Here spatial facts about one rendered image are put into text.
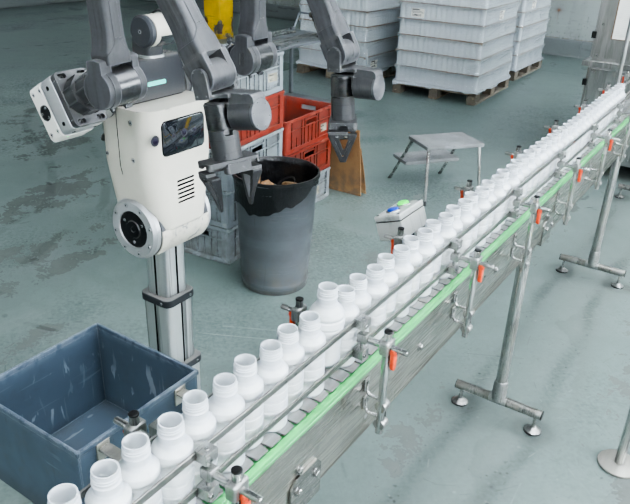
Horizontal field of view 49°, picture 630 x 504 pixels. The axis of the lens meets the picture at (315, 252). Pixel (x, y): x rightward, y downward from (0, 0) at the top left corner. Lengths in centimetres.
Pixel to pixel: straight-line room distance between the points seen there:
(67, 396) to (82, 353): 10
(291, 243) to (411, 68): 488
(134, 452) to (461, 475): 186
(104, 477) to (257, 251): 264
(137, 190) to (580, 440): 201
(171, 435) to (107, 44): 78
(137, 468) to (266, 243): 258
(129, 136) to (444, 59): 650
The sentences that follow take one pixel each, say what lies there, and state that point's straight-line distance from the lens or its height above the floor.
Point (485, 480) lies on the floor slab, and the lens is 271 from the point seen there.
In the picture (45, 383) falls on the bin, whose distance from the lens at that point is 165.
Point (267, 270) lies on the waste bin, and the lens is 358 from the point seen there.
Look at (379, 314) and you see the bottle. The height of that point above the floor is 107.
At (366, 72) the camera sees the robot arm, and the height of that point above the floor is 150.
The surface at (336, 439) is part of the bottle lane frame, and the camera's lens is 142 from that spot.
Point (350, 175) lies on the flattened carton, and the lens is 499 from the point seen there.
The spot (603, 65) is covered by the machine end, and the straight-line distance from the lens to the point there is 586.
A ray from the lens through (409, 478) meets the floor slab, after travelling 265.
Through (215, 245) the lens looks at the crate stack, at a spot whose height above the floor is 10.
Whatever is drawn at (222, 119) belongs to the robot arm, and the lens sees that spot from 130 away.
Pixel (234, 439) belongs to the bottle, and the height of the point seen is 107.
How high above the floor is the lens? 181
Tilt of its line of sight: 26 degrees down
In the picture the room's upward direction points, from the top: 2 degrees clockwise
